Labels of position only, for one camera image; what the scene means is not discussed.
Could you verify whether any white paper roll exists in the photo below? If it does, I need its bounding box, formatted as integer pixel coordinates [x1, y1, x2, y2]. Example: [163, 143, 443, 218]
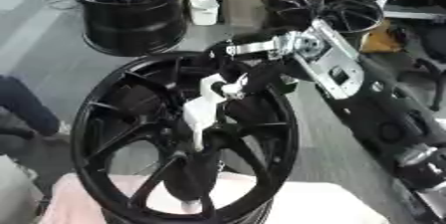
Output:
[186, 0, 222, 26]

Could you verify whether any large black spoked wheel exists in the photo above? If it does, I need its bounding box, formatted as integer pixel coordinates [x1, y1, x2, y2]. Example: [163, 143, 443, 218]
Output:
[68, 51, 302, 224]

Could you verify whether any yellow bag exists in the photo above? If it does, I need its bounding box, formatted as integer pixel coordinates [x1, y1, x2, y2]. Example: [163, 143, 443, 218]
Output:
[358, 19, 408, 54]

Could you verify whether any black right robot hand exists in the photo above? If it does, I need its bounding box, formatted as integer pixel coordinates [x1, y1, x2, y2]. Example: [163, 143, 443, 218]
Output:
[205, 29, 302, 127]

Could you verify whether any black wheel rim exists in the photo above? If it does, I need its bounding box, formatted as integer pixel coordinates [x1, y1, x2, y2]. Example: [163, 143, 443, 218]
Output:
[258, 0, 387, 44]
[63, 0, 190, 58]

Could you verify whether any white pin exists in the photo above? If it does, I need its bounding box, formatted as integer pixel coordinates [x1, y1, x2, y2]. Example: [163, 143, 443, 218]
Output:
[181, 73, 251, 152]

